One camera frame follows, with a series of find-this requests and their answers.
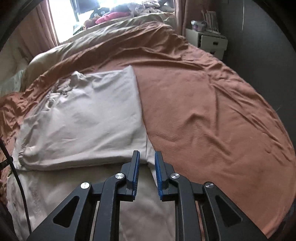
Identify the pink curtain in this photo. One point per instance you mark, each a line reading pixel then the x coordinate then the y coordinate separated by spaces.
pixel 181 16
pixel 34 25

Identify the beige duvet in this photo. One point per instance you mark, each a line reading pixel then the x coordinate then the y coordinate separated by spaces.
pixel 92 41

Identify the cream padded headboard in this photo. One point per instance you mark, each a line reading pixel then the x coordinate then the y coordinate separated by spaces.
pixel 16 55

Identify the white nightstand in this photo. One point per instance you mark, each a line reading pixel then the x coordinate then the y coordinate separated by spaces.
pixel 208 41

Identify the beige zip jacket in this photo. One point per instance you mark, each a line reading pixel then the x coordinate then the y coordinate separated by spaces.
pixel 92 115

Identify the pale green pillow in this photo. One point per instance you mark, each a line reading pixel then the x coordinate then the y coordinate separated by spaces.
pixel 11 83

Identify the pile of clothes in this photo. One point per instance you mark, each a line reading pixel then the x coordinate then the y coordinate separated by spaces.
pixel 143 7

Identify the brown bed blanket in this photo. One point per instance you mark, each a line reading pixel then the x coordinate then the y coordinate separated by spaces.
pixel 208 104

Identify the dark framed window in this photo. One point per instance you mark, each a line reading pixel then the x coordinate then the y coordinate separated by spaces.
pixel 67 18

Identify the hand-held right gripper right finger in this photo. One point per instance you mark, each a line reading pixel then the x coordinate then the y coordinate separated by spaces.
pixel 159 171

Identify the grey wardrobe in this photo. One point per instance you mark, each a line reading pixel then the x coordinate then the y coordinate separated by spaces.
pixel 259 58

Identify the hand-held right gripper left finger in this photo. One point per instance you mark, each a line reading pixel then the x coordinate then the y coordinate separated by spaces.
pixel 135 169

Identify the small patterned cup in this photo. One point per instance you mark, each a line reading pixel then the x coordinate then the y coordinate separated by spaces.
pixel 196 25

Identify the pink plush toy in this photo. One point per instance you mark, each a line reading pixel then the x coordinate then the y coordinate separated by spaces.
pixel 111 17

